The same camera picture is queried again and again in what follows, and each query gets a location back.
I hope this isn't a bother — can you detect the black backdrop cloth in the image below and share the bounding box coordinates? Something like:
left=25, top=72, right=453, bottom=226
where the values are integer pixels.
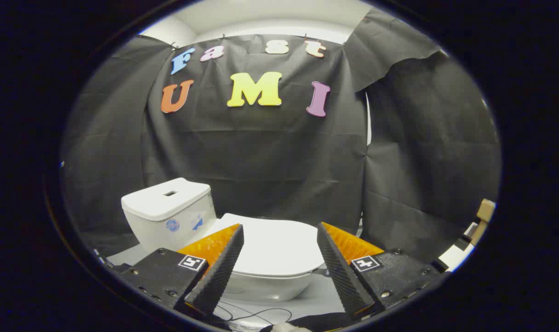
left=60, top=7, right=501, bottom=264

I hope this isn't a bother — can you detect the thin black cable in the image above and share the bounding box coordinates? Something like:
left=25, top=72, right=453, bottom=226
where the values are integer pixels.
left=213, top=302, right=293, bottom=331

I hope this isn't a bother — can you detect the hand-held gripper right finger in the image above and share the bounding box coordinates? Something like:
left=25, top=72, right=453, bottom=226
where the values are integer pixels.
left=317, top=222, right=442, bottom=320

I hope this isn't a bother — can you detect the cardboard box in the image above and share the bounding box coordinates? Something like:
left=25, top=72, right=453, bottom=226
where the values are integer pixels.
left=475, top=198, right=496, bottom=223

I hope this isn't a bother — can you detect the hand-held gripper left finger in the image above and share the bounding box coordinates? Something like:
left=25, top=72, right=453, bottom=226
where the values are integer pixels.
left=118, top=224, right=245, bottom=318

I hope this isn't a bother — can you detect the white board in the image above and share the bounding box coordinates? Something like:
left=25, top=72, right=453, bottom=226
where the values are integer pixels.
left=438, top=221, right=481, bottom=273

